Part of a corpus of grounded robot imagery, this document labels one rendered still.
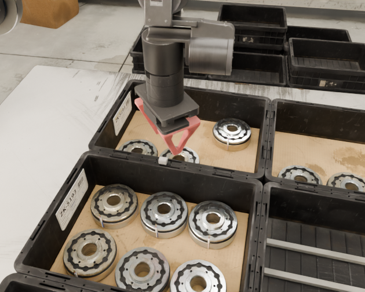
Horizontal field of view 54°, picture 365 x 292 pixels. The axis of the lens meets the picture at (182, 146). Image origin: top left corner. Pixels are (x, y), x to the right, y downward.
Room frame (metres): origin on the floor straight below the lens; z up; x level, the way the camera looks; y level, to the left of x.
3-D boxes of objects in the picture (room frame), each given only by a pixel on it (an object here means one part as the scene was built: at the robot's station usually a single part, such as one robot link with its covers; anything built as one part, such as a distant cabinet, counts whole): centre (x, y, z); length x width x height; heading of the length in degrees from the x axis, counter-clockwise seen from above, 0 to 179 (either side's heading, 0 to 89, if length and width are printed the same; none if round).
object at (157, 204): (0.47, 0.04, 0.86); 0.05 x 0.05 x 0.01
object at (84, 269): (0.37, 0.18, 0.86); 0.10 x 0.10 x 0.01
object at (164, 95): (0.46, 0.03, 1.18); 0.10 x 0.07 x 0.07; 30
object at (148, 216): (0.47, 0.04, 0.86); 0.10 x 0.10 x 0.01
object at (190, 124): (0.45, 0.02, 1.11); 0.07 x 0.07 x 0.09; 30
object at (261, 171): (0.68, -0.01, 0.92); 0.40 x 0.30 x 0.02; 77
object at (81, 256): (0.37, 0.18, 0.86); 0.05 x 0.05 x 0.01
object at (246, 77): (1.69, -0.35, 0.31); 0.40 x 0.30 x 0.34; 81
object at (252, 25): (2.08, -0.41, 0.37); 0.40 x 0.30 x 0.45; 81
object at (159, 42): (0.46, 0.02, 1.24); 0.07 x 0.06 x 0.07; 81
